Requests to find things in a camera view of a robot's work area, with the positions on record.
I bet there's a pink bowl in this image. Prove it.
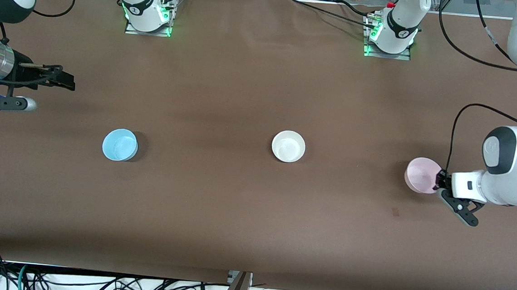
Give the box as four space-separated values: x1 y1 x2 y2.
403 156 443 196

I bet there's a light blue bowl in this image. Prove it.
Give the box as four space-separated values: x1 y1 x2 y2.
101 127 140 163

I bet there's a white bowl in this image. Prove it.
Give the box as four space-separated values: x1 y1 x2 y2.
270 129 308 165

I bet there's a brown table cover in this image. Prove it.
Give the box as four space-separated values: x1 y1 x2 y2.
0 0 517 290

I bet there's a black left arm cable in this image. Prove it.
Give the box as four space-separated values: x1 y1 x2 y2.
427 0 517 178

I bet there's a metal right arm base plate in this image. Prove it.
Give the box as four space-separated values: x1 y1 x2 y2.
124 0 178 39

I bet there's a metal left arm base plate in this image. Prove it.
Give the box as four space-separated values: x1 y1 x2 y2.
360 11 415 62

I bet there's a short black table cable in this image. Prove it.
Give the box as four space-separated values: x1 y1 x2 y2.
338 0 378 20

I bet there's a long black table cable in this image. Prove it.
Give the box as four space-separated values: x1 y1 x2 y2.
287 0 380 31

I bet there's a teal floor cable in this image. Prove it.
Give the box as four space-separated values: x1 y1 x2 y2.
17 263 30 290

